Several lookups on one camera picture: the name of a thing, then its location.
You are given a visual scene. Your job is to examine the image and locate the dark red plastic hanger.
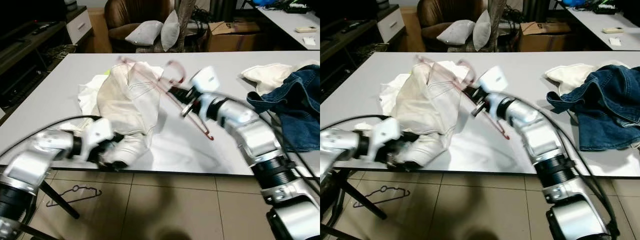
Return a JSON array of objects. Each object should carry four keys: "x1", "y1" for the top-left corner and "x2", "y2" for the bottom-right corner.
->
[
  {"x1": 117, "y1": 56, "x2": 216, "y2": 142},
  {"x1": 414, "y1": 55, "x2": 511, "y2": 141}
]

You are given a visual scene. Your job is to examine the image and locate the grey pillow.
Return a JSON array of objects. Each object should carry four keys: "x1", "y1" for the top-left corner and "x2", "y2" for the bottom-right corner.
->
[
  {"x1": 436, "y1": 19, "x2": 476, "y2": 47},
  {"x1": 125, "y1": 20, "x2": 165, "y2": 47},
  {"x1": 472, "y1": 9, "x2": 493, "y2": 53},
  {"x1": 160, "y1": 10, "x2": 181, "y2": 53}
]

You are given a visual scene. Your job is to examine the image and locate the brownish patterned curtain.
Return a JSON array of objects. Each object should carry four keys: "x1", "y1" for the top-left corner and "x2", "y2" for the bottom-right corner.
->
[
  {"x1": 487, "y1": 0, "x2": 509, "y2": 51},
  {"x1": 175, "y1": 0, "x2": 197, "y2": 51}
]

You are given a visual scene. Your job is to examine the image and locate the white desk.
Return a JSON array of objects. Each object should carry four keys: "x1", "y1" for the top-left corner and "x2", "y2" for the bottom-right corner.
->
[
  {"x1": 565, "y1": 0, "x2": 640, "y2": 51},
  {"x1": 255, "y1": 0, "x2": 321, "y2": 51}
]

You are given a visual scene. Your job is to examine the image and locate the thin black wire hanger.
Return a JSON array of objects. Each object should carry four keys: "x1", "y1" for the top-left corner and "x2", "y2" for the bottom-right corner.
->
[
  {"x1": 46, "y1": 185, "x2": 104, "y2": 209},
  {"x1": 352, "y1": 185, "x2": 411, "y2": 209}
]

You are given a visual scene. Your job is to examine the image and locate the brown cardboard box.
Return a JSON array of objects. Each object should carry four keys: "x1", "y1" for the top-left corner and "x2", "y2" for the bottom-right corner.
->
[
  {"x1": 206, "y1": 21, "x2": 261, "y2": 53},
  {"x1": 518, "y1": 21, "x2": 574, "y2": 53}
]

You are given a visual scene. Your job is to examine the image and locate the black television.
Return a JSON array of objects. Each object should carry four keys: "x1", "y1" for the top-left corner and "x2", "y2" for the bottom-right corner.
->
[
  {"x1": 0, "y1": 0, "x2": 69, "y2": 39},
  {"x1": 320, "y1": 0, "x2": 381, "y2": 31}
]

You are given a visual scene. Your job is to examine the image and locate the black table leg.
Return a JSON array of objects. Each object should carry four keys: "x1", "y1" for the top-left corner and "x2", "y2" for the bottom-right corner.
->
[
  {"x1": 36, "y1": 179, "x2": 81, "y2": 220},
  {"x1": 339, "y1": 170, "x2": 389, "y2": 220}
]

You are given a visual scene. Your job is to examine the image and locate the brown leather armchair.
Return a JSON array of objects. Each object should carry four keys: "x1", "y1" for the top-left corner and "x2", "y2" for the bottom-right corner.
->
[
  {"x1": 416, "y1": 0, "x2": 494, "y2": 54},
  {"x1": 103, "y1": 0, "x2": 176, "y2": 54}
]

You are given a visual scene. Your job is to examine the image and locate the blue denim jeans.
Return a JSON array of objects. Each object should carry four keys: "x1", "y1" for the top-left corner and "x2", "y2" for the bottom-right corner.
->
[
  {"x1": 246, "y1": 65, "x2": 321, "y2": 153},
  {"x1": 546, "y1": 65, "x2": 640, "y2": 153}
]

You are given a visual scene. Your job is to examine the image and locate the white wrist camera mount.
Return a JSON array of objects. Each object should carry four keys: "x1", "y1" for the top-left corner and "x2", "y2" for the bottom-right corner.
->
[
  {"x1": 370, "y1": 117, "x2": 404, "y2": 162},
  {"x1": 191, "y1": 67, "x2": 221, "y2": 97},
  {"x1": 477, "y1": 66, "x2": 509, "y2": 96},
  {"x1": 80, "y1": 117, "x2": 116, "y2": 162}
]

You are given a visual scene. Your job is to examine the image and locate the cream white stitched jacket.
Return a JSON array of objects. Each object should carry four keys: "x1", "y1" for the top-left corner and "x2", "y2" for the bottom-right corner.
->
[
  {"x1": 395, "y1": 60, "x2": 469, "y2": 169},
  {"x1": 95, "y1": 61, "x2": 164, "y2": 169}
]

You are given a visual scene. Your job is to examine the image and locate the black desk clutter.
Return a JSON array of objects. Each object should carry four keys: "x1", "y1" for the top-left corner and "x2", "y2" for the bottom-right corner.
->
[
  {"x1": 280, "y1": 0, "x2": 314, "y2": 15},
  {"x1": 590, "y1": 0, "x2": 624, "y2": 15}
]

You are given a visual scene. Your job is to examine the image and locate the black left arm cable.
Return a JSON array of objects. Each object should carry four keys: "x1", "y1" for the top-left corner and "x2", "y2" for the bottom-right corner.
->
[
  {"x1": 0, "y1": 115, "x2": 101, "y2": 159},
  {"x1": 320, "y1": 114, "x2": 391, "y2": 132}
]

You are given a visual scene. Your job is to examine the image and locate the dark television console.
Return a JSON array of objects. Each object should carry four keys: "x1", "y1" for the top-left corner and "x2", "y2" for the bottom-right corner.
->
[
  {"x1": 0, "y1": 20, "x2": 76, "y2": 111},
  {"x1": 320, "y1": 19, "x2": 385, "y2": 64}
]

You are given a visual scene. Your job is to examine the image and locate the cream crumpled garment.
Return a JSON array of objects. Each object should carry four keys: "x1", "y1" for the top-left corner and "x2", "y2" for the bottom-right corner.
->
[
  {"x1": 241, "y1": 62, "x2": 316, "y2": 96},
  {"x1": 544, "y1": 62, "x2": 631, "y2": 96}
]

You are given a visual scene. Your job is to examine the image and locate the white console drawer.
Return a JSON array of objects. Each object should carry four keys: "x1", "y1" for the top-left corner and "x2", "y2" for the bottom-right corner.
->
[
  {"x1": 376, "y1": 6, "x2": 406, "y2": 44},
  {"x1": 66, "y1": 6, "x2": 94, "y2": 45}
]

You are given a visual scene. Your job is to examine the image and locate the white crumpled cloth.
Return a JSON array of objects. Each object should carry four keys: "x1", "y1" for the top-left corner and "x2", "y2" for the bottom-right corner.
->
[
  {"x1": 77, "y1": 74, "x2": 109, "y2": 120},
  {"x1": 379, "y1": 74, "x2": 414, "y2": 119}
]

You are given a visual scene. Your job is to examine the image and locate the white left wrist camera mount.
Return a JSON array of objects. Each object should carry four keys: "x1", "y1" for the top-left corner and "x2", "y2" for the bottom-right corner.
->
[
  {"x1": 80, "y1": 117, "x2": 116, "y2": 162},
  {"x1": 370, "y1": 117, "x2": 404, "y2": 162}
]

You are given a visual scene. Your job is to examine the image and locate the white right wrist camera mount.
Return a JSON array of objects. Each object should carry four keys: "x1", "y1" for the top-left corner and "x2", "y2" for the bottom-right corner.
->
[
  {"x1": 477, "y1": 66, "x2": 509, "y2": 96},
  {"x1": 191, "y1": 67, "x2": 221, "y2": 97}
]

